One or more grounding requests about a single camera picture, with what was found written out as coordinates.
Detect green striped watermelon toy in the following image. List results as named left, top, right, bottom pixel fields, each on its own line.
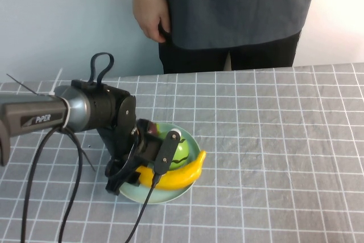
left=168, top=131, right=191, bottom=170

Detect black camera cable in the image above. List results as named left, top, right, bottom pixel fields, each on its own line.
left=124, top=173, right=160, bottom=243

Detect person's grey blue shirt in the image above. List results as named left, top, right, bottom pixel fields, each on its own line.
left=152, top=0, right=320, bottom=52

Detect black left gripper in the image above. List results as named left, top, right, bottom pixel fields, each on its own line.
left=105, top=118, right=165, bottom=196

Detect yellow toy banana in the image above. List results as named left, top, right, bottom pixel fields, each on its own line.
left=135, top=150, right=207, bottom=191

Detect grey checkered tablecloth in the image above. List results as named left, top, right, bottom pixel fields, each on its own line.
left=0, top=63, right=364, bottom=243

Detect pale green round plate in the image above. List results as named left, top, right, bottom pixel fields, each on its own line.
left=118, top=122, right=200, bottom=204

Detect person's right hand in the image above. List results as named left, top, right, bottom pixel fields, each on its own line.
left=132, top=0, right=172, bottom=42

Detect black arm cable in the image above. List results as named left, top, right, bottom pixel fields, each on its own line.
left=58, top=129, right=85, bottom=243
left=19, top=127, right=57, bottom=243

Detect black looped cable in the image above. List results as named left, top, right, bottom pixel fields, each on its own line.
left=90, top=52, right=115, bottom=86

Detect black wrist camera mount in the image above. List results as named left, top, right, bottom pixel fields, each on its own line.
left=153, top=129, right=183, bottom=176

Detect black zip tie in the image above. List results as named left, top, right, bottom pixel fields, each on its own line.
left=60, top=128, right=97, bottom=172
left=6, top=73, right=38, bottom=96

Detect white zip tie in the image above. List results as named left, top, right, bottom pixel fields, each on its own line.
left=48, top=68, right=69, bottom=127

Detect person's black trousers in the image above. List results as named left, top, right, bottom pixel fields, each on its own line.
left=158, top=30, right=301, bottom=75

